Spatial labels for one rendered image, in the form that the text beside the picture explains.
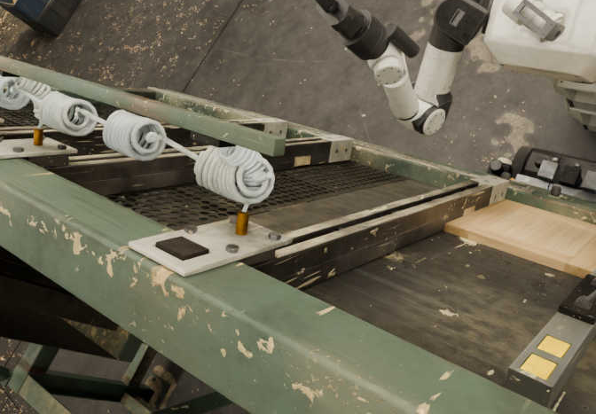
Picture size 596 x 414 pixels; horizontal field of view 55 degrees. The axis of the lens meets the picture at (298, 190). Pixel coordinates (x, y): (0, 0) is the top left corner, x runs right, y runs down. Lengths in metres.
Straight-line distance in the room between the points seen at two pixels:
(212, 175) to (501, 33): 0.85
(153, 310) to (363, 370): 0.26
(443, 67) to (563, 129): 1.15
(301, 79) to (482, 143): 1.15
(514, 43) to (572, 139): 1.20
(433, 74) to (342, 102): 1.67
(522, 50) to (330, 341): 0.98
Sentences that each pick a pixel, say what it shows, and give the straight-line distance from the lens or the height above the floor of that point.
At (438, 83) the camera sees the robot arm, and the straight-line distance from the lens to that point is 1.52.
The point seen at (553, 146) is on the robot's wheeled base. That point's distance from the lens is 2.54.
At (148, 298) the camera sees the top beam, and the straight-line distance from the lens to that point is 0.68.
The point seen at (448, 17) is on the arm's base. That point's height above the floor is 1.35.
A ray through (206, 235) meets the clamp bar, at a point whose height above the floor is 1.88.
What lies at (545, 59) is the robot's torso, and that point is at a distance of 1.39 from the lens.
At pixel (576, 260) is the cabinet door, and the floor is 1.20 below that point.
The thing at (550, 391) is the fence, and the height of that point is 1.72.
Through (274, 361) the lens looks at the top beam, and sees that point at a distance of 0.56.
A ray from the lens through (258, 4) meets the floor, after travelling 3.92.
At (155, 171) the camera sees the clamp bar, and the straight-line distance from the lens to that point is 1.28.
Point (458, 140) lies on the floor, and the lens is 2.82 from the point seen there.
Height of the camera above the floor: 2.44
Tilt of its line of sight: 54 degrees down
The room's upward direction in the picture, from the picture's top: 50 degrees counter-clockwise
